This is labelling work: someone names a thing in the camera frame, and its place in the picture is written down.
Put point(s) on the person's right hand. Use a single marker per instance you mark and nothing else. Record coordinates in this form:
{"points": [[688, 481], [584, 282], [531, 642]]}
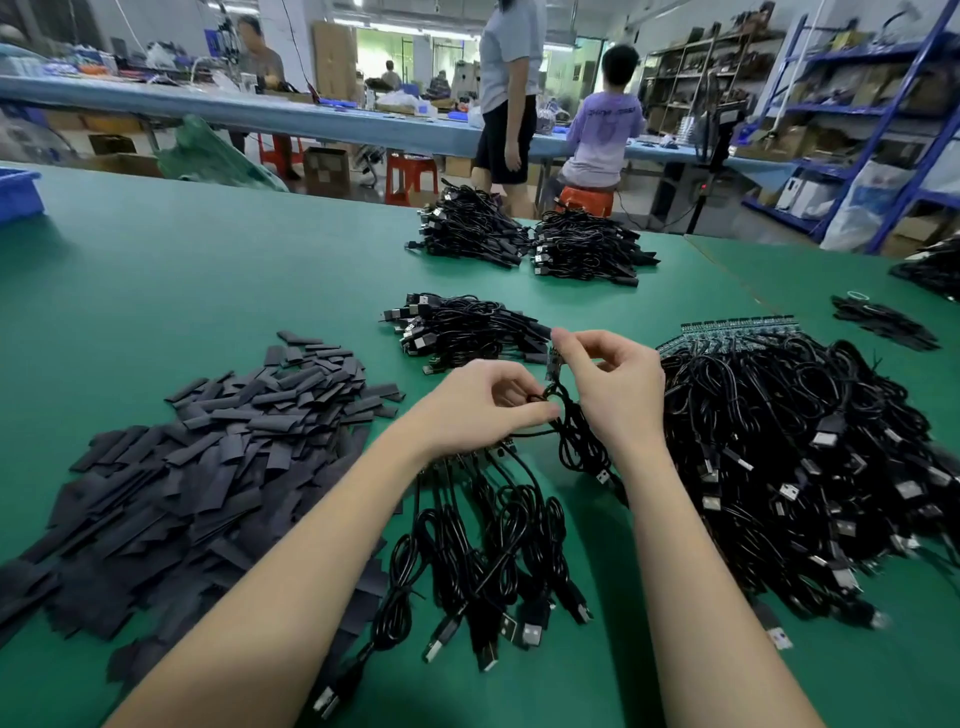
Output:
{"points": [[618, 393]]}

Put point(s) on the person's left hand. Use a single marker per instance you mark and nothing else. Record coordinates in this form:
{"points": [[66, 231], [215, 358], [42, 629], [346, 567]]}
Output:
{"points": [[473, 405]]}

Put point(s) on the pile of black sleeve strips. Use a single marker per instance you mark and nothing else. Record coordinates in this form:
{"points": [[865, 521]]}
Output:
{"points": [[180, 480]]}

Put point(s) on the person's right forearm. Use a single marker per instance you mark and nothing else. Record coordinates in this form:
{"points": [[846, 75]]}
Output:
{"points": [[705, 615]]}

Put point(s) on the person's left forearm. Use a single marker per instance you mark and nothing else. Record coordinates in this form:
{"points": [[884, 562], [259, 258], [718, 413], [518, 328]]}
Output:
{"points": [[270, 608]]}

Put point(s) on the orange plastic stool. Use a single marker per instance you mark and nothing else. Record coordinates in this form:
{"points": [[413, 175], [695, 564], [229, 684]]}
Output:
{"points": [[585, 200]]}

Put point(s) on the small upright cardboard box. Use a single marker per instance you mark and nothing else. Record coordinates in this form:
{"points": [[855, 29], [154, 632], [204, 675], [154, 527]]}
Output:
{"points": [[329, 170]]}

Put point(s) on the black tripod stand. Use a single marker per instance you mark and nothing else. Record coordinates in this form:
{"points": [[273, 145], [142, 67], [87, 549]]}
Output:
{"points": [[717, 135]]}

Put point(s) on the white plastic bag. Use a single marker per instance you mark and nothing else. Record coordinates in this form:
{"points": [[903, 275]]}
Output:
{"points": [[863, 210]]}

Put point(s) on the dark storage shelf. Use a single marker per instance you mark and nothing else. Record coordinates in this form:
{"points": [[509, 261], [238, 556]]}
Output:
{"points": [[705, 68]]}

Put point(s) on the green plastic bag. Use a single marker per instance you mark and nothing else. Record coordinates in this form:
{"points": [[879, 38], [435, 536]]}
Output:
{"points": [[222, 158]]}

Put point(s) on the blue metal shelving rack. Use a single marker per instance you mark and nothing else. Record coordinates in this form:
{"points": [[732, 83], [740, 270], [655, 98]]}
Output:
{"points": [[855, 53]]}

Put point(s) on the long blue work table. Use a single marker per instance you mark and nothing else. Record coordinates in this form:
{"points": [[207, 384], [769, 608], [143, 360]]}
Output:
{"points": [[180, 105]]}

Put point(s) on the open cardboard box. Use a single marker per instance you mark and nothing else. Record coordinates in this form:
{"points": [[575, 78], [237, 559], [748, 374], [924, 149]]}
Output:
{"points": [[120, 165]]}

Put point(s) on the blue plastic bin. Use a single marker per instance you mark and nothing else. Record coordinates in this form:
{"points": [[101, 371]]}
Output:
{"points": [[18, 195]]}

